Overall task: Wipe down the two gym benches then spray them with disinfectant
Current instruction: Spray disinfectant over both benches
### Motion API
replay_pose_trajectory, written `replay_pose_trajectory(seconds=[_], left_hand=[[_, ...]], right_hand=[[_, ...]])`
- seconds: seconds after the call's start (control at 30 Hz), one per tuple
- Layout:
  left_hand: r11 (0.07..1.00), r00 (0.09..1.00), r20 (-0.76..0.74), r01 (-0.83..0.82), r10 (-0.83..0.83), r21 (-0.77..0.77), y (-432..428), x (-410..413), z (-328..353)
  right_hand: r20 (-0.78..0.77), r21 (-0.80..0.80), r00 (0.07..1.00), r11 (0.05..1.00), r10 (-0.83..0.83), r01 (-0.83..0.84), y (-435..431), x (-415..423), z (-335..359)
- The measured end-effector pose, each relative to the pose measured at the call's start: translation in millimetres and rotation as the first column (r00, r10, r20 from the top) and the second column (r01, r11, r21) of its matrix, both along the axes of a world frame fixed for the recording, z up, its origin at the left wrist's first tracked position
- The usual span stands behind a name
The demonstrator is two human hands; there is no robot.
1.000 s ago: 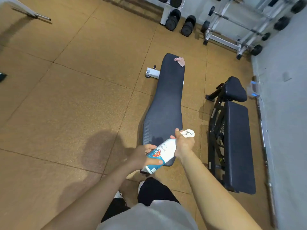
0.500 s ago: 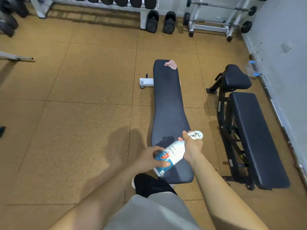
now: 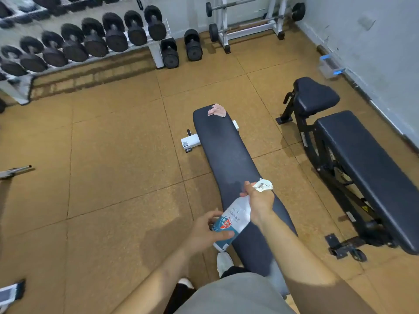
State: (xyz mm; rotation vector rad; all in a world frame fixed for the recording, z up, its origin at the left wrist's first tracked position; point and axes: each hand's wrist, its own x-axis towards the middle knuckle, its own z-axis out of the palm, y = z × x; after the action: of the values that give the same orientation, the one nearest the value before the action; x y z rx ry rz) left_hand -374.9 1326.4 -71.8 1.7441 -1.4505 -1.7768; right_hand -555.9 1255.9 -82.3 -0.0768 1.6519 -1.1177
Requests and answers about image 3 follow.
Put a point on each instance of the person's right hand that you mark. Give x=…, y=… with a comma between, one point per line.
x=262, y=206

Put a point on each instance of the adjustable black weight bench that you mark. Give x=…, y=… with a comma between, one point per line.
x=360, y=153

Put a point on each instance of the grey metal bar black tip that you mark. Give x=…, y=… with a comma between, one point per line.
x=14, y=171

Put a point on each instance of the white wall outlet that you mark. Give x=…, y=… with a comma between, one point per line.
x=366, y=23

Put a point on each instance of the row of black rack dumbbells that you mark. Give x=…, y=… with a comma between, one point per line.
x=73, y=49

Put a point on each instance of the white spray bottle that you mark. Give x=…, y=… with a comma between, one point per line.
x=234, y=215

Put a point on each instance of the black bench white frame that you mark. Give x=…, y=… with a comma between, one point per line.
x=226, y=153

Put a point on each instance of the silver dumbbell rack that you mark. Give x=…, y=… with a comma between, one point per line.
x=157, y=53

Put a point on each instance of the white left shoe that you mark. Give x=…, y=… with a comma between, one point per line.
x=186, y=282

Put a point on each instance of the pink white striped cloth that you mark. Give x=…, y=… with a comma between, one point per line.
x=216, y=111

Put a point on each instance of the white shoe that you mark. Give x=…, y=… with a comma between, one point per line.
x=186, y=282
x=225, y=263

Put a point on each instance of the black trousers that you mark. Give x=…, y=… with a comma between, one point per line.
x=178, y=297

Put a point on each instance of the person's right forearm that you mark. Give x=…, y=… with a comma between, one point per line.
x=311, y=274

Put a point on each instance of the person's left forearm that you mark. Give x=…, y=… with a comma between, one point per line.
x=154, y=284

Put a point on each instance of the clear storage box blue clips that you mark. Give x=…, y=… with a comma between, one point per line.
x=330, y=66

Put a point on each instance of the white right shoe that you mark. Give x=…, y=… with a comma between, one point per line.
x=225, y=263

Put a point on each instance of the white frame black end cap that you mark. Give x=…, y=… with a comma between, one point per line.
x=9, y=292

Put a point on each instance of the person's left hand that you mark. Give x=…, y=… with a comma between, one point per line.
x=203, y=233

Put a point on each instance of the fixed black plate barbell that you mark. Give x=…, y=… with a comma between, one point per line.
x=208, y=9
x=298, y=11

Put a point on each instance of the grey shirt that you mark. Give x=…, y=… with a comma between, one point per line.
x=235, y=297

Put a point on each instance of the white barbell rack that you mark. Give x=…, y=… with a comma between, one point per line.
x=224, y=32

